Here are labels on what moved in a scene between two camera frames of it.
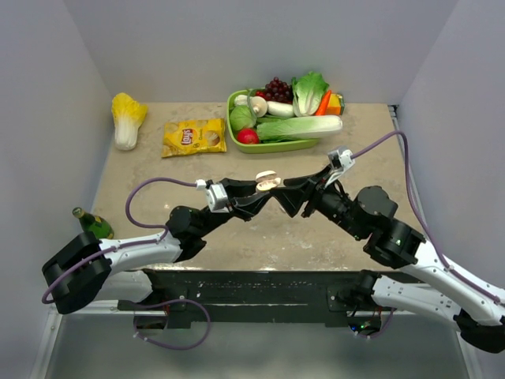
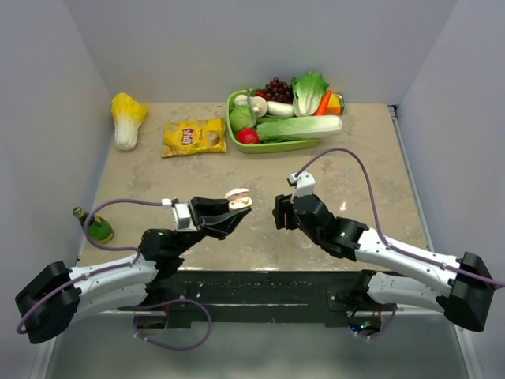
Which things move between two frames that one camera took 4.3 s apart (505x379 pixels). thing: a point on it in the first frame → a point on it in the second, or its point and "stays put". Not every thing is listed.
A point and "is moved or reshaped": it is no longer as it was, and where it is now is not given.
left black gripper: (244, 206) → (215, 226)
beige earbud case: (267, 181) is moved or reshaped
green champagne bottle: (97, 224) stays put
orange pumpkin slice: (336, 105) stays put
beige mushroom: (259, 106) stays put
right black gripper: (293, 198) → (283, 206)
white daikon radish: (278, 109) stays put
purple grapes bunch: (278, 91) stays put
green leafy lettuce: (307, 93) stays put
